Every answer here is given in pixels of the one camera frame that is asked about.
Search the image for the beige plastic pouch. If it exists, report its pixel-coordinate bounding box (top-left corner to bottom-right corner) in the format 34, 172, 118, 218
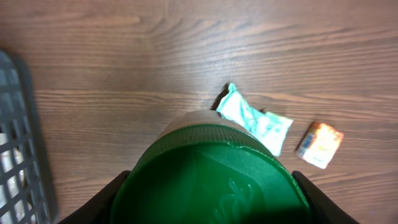
1, 133, 40, 223

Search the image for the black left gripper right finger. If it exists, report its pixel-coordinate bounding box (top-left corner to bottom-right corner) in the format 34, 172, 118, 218
292, 170, 359, 224

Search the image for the teal Kleenex tissue pack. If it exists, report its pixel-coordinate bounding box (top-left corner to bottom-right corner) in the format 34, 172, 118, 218
216, 83, 293, 156

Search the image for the grey plastic basket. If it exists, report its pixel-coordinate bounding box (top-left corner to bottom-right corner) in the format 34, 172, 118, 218
1, 51, 59, 224

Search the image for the green lid jar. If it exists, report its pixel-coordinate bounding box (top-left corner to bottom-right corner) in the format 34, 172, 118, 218
110, 110, 313, 223

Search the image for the orange small box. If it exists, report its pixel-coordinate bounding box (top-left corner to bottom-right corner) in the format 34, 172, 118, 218
295, 121, 344, 169

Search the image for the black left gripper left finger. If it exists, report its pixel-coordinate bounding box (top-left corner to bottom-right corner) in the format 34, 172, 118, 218
59, 170, 130, 224

